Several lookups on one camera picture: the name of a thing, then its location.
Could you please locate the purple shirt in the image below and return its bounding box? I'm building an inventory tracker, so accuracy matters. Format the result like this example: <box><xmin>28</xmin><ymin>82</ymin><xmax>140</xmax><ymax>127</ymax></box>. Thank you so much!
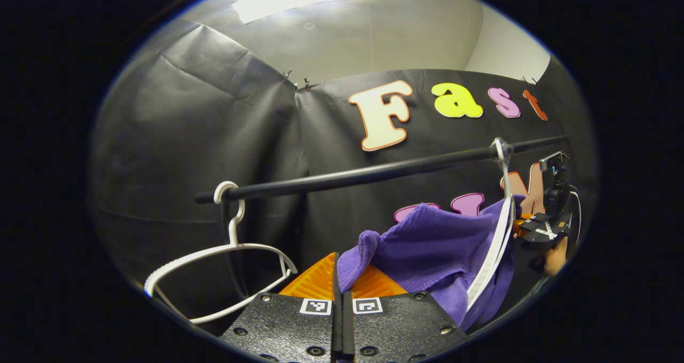
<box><xmin>337</xmin><ymin>195</ymin><xmax>527</xmax><ymax>331</ymax></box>

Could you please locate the white hanger with hook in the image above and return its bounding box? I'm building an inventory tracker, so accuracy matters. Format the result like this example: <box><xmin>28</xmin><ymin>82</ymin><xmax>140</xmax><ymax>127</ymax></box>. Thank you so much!
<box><xmin>464</xmin><ymin>137</ymin><xmax>518</xmax><ymax>313</ymax></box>

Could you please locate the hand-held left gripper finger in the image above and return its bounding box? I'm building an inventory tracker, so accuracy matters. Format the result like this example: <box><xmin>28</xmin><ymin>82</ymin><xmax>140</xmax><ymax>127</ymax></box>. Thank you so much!
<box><xmin>342</xmin><ymin>264</ymin><xmax>469</xmax><ymax>363</ymax></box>
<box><xmin>220</xmin><ymin>252</ymin><xmax>343</xmax><ymax>363</ymax></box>

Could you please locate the white clothes hanger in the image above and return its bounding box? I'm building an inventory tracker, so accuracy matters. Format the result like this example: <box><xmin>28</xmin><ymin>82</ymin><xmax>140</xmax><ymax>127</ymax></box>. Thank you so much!
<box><xmin>143</xmin><ymin>180</ymin><xmax>298</xmax><ymax>325</ymax></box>

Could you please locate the black clothes rack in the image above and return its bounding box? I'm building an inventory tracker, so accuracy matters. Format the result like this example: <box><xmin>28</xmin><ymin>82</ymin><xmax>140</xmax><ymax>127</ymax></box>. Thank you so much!
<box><xmin>194</xmin><ymin>135</ymin><xmax>571</xmax><ymax>299</ymax></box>

